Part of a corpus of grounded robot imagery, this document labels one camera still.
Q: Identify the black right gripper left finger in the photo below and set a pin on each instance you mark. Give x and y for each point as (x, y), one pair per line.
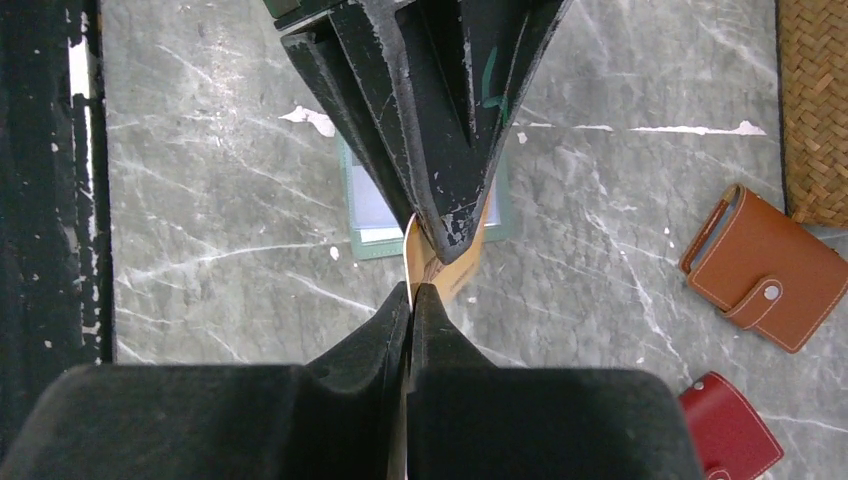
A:
(336, 417)

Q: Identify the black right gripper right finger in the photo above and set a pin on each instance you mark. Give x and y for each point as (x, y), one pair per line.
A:
(468, 418)

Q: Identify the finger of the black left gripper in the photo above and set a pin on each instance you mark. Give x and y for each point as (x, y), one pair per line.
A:
(322, 64)
(442, 81)

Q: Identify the orange credit card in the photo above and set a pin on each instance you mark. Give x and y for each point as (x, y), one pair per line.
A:
(422, 266)

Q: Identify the green card holder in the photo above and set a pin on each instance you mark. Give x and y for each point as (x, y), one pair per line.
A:
(375, 233)

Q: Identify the red leather card holder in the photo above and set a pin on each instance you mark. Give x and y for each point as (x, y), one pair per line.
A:
(731, 439)

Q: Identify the brown leather card holder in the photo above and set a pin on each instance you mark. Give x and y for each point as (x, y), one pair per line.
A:
(763, 271)

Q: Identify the woven wicker tray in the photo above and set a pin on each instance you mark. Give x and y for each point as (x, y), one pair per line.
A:
(812, 56)

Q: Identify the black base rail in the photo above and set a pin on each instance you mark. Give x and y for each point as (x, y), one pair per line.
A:
(57, 300)

